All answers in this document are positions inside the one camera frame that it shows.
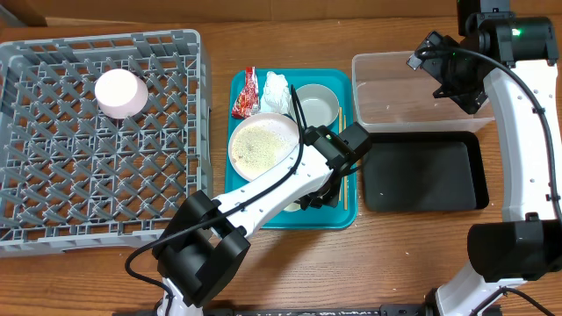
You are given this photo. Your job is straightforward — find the small pink bowl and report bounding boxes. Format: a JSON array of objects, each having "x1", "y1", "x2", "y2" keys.
[{"x1": 94, "y1": 68, "x2": 148, "y2": 119}]

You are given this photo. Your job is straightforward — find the white paper cup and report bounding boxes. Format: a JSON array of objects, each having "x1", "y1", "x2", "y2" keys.
[{"x1": 284, "y1": 203, "x2": 300, "y2": 212}]

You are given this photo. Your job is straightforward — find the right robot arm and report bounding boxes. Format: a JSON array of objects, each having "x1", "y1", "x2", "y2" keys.
[{"x1": 407, "y1": 0, "x2": 561, "y2": 315}]

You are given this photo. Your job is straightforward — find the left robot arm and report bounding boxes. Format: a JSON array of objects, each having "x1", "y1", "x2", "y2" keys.
[{"x1": 152, "y1": 123, "x2": 371, "y2": 315}]

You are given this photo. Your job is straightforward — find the clear plastic bin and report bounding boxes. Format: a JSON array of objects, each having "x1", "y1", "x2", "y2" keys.
[{"x1": 352, "y1": 51, "x2": 494, "y2": 133}]

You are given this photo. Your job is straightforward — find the black plastic tray bin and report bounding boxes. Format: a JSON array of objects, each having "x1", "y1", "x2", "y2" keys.
[{"x1": 362, "y1": 131, "x2": 489, "y2": 212}]

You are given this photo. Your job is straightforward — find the right wooden chopstick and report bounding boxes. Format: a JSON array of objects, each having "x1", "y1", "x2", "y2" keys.
[{"x1": 342, "y1": 115, "x2": 349, "y2": 211}]

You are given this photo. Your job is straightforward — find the wooden chopstick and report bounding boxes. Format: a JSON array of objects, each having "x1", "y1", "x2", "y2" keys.
[
  {"x1": 338, "y1": 107, "x2": 343, "y2": 202},
  {"x1": 342, "y1": 115, "x2": 349, "y2": 211}
]

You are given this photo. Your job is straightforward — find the rice leftovers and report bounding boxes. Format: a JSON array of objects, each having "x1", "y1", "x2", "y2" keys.
[{"x1": 229, "y1": 126, "x2": 298, "y2": 181}]

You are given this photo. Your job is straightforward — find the large white plate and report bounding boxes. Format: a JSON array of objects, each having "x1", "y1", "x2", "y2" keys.
[{"x1": 228, "y1": 113, "x2": 299, "y2": 182}]

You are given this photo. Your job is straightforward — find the left wooden chopstick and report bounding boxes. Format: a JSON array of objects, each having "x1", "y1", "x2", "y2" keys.
[{"x1": 338, "y1": 107, "x2": 343, "y2": 202}]

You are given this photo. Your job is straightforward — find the grey metal saucer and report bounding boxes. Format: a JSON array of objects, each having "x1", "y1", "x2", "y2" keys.
[{"x1": 296, "y1": 83, "x2": 340, "y2": 126}]

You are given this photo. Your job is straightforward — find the teal serving tray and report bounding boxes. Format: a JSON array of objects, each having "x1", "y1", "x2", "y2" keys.
[{"x1": 224, "y1": 68, "x2": 358, "y2": 230}]

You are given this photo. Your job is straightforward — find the crumpled white tissue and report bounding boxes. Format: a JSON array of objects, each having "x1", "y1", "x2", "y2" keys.
[{"x1": 260, "y1": 71, "x2": 291, "y2": 115}]

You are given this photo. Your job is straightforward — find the red snack wrapper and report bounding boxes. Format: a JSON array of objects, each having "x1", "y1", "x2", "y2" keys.
[{"x1": 231, "y1": 67, "x2": 260, "y2": 119}]

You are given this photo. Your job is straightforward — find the grey plastic dish rack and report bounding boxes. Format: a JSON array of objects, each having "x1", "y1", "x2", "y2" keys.
[{"x1": 1, "y1": 29, "x2": 213, "y2": 257}]

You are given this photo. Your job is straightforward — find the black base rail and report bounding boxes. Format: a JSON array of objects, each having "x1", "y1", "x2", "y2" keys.
[{"x1": 203, "y1": 304, "x2": 422, "y2": 316}]

